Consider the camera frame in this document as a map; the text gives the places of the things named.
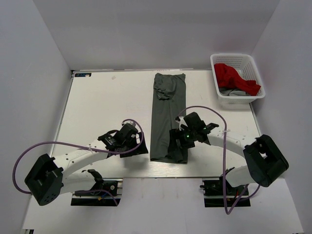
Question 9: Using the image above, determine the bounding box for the dark grey t shirt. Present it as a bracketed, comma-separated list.
[150, 73, 188, 164]

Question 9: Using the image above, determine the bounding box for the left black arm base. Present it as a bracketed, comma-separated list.
[71, 179, 123, 207]

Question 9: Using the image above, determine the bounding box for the light grey t shirt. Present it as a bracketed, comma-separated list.
[219, 88, 249, 97]

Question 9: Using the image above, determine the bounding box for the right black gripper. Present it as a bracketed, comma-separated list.
[168, 127, 197, 153]

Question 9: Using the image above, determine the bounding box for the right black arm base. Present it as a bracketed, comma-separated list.
[199, 179, 251, 209]

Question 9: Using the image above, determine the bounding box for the white plastic laundry basket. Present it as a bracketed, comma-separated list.
[210, 53, 266, 104]

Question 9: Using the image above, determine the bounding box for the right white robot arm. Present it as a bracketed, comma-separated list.
[168, 112, 289, 195]

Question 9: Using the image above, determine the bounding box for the red t shirt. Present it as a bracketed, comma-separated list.
[214, 63, 261, 96]

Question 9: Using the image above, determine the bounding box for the blue table label sticker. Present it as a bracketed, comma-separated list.
[74, 73, 92, 78]

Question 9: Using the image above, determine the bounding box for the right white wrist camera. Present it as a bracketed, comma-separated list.
[175, 117, 188, 131]

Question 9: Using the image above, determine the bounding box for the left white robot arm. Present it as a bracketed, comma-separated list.
[24, 119, 148, 206]

